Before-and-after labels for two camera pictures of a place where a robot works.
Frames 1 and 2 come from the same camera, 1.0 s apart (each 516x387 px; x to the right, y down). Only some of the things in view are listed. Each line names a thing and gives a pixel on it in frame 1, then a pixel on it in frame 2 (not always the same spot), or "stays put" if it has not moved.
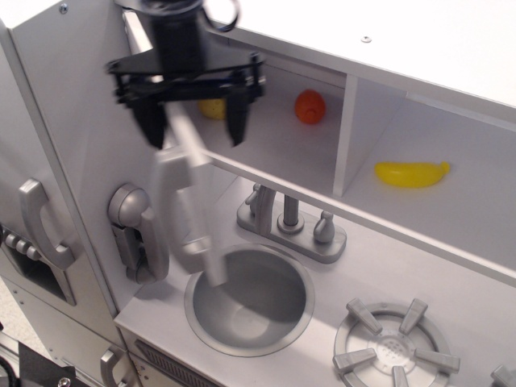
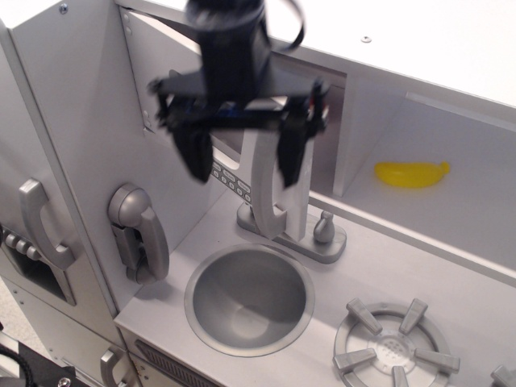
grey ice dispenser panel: x=25 y=258 stays put
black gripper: x=180 y=65 to x=236 y=86
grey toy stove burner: x=392 y=344 stays put
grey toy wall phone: x=139 y=233 stays put
